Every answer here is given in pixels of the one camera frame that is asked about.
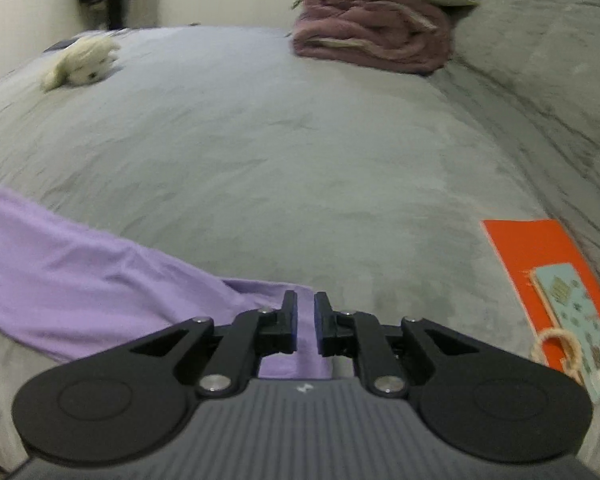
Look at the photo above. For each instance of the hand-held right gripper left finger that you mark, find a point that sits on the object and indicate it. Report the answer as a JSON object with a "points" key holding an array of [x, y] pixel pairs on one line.
{"points": [[291, 322]]}

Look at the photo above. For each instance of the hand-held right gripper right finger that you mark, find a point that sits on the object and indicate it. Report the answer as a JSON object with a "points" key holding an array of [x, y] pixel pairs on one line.
{"points": [[321, 322]]}

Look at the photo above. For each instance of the purple pants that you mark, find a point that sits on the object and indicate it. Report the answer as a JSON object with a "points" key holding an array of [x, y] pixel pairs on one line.
{"points": [[80, 280]]}

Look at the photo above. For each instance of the orange paper bag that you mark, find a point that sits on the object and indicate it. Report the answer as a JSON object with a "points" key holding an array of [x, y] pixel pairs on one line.
{"points": [[535, 260]]}

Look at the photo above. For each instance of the pink folded quilt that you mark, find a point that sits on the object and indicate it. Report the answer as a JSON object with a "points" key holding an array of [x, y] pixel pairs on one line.
{"points": [[370, 30]]}

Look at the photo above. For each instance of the white plush dog toy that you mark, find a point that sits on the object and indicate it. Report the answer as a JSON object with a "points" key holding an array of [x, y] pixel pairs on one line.
{"points": [[85, 60]]}

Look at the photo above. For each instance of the grey padded headboard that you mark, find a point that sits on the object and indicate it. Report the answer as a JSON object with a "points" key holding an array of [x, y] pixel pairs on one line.
{"points": [[555, 60]]}

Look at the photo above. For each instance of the dark tablet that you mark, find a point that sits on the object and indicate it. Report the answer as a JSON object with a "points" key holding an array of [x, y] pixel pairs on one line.
{"points": [[57, 46]]}

